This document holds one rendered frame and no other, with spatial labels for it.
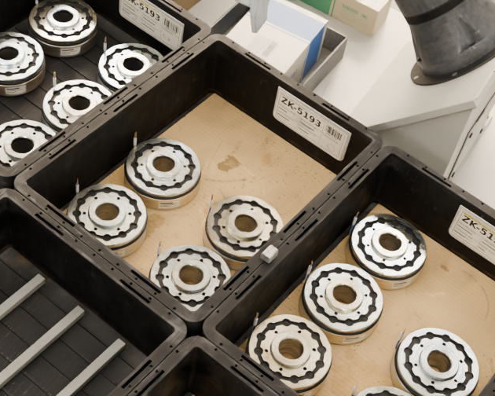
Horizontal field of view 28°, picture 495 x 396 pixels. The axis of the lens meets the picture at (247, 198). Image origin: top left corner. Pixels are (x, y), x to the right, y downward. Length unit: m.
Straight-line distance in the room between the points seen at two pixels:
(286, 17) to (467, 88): 0.39
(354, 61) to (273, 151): 0.41
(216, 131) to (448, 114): 0.33
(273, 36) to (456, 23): 0.32
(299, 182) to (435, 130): 0.21
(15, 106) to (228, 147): 0.31
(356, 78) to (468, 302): 0.56
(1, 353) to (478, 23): 0.81
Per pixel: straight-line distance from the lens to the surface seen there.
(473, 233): 1.33
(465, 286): 1.34
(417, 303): 1.31
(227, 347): 1.10
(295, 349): 1.21
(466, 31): 1.49
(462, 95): 1.41
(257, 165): 1.39
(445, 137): 1.45
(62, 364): 1.20
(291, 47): 1.63
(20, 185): 1.22
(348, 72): 1.75
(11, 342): 1.21
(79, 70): 1.50
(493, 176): 1.67
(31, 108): 1.45
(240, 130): 1.43
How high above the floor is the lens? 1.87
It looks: 50 degrees down
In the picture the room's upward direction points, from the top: 12 degrees clockwise
